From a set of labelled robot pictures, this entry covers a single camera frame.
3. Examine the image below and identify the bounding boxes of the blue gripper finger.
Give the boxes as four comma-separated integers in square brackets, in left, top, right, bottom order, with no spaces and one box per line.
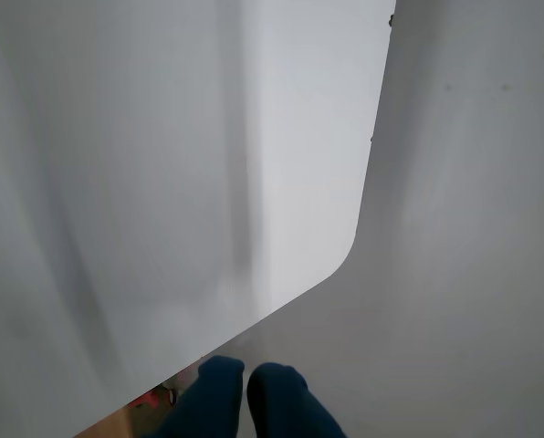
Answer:
[141,355,246,438]
[246,362,346,438]

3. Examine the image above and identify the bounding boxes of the red blurry object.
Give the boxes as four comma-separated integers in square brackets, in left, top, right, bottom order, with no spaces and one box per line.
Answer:
[130,385,180,410]

